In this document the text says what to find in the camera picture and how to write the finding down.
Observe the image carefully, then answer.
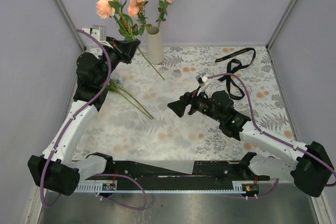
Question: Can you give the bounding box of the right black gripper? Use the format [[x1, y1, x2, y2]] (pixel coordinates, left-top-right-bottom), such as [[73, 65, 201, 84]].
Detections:
[[167, 86, 223, 123]]

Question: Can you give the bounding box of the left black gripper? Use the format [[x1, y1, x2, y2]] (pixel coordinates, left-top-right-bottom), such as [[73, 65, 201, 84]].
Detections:
[[97, 36, 140, 85]]

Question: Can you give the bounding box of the black ribbon with gold lettering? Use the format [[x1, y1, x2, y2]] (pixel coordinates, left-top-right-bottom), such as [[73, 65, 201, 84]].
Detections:
[[214, 47, 256, 101]]

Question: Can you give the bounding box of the artificial flower bouquet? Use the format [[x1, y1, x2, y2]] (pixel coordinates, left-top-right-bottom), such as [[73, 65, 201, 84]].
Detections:
[[107, 79, 154, 120]]

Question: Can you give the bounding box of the white wrapping paper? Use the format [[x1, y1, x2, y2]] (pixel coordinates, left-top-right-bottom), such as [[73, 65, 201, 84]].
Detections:
[[72, 62, 201, 174]]

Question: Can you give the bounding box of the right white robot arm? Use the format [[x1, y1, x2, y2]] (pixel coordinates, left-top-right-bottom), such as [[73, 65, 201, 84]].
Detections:
[[167, 90, 335, 197]]

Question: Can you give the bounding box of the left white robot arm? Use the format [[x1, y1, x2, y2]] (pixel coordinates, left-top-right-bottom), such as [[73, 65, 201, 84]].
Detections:
[[28, 37, 140, 196]]

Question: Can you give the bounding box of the beige ceramic vase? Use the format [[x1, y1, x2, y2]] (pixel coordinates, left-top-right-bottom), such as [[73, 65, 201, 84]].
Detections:
[[147, 26, 164, 65]]

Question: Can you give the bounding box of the floral patterned table mat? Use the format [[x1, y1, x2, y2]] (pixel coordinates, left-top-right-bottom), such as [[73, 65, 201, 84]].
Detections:
[[73, 47, 293, 162]]

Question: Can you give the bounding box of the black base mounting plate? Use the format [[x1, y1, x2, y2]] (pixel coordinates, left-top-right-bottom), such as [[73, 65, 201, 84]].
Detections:
[[102, 161, 270, 184]]

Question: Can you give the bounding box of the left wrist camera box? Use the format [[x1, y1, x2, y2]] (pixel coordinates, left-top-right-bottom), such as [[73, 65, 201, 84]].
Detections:
[[82, 25, 107, 46]]

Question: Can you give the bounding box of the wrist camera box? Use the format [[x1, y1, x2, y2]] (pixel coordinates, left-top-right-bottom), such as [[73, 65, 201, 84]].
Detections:
[[196, 72, 212, 95], [82, 25, 107, 46]]

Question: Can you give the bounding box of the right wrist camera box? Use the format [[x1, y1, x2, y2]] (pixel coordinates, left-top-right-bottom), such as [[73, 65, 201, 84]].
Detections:
[[196, 72, 212, 95]]

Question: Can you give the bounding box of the aluminium frame rail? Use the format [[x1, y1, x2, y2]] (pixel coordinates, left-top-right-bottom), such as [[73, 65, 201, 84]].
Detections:
[[50, 0, 84, 149]]

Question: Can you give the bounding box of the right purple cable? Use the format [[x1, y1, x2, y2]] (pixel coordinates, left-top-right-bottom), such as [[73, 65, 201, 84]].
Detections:
[[207, 73, 336, 200]]

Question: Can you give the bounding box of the white slotted cable duct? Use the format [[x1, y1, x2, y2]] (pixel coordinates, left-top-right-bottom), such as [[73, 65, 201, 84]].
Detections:
[[75, 180, 259, 194]]

